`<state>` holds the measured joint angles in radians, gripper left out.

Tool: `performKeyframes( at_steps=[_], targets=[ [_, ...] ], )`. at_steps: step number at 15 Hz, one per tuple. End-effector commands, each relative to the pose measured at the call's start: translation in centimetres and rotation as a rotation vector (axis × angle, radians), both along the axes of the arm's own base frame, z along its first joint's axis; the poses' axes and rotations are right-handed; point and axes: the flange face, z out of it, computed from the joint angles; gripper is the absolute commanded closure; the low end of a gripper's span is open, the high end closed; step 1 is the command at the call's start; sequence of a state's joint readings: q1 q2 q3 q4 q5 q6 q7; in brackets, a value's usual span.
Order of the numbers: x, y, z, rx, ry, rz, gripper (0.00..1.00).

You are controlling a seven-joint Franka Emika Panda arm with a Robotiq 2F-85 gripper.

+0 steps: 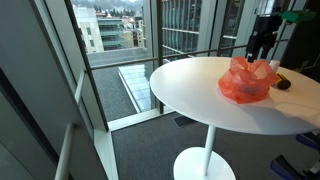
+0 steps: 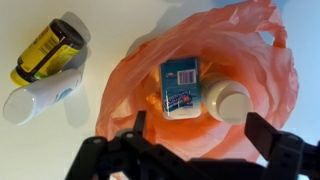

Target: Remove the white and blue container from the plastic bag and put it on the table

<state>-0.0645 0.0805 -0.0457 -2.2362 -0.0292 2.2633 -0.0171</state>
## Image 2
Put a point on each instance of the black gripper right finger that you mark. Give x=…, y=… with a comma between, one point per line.
x=261, y=133

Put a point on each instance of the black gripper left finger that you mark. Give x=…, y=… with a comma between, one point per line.
x=140, y=122

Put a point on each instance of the white and blue mint container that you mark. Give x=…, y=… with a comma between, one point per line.
x=180, y=93

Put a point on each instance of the orange plastic bag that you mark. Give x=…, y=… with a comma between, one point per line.
x=266, y=83

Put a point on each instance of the dark bottle with yellow label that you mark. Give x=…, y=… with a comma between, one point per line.
x=43, y=53

